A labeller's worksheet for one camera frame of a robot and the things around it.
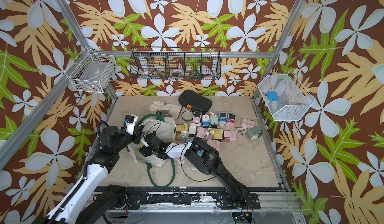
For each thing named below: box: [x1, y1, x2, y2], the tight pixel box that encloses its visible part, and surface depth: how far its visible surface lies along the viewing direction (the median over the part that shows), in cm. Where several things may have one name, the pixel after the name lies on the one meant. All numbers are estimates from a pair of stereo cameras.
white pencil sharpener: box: [189, 122, 197, 137], surface depth 97 cm
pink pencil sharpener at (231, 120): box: [226, 113, 236, 128], surface depth 103 cm
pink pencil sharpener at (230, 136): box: [223, 130, 237, 144], surface depth 95 cm
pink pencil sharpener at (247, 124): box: [240, 118, 256, 133], surface depth 100 cm
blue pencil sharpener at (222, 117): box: [218, 112, 228, 127], surface depth 102 cm
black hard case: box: [178, 89, 212, 115], surface depth 113 cm
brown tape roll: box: [181, 110, 194, 122], surface depth 110 cm
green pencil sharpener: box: [209, 109, 219, 128], surface depth 101 cm
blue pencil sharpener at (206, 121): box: [201, 114, 211, 128], surface depth 100 cm
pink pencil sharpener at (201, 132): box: [196, 126, 207, 139], surface depth 95 cm
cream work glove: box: [149, 100, 183, 119], surface depth 114 cm
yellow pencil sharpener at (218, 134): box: [213, 128, 224, 142], surface depth 96 cm
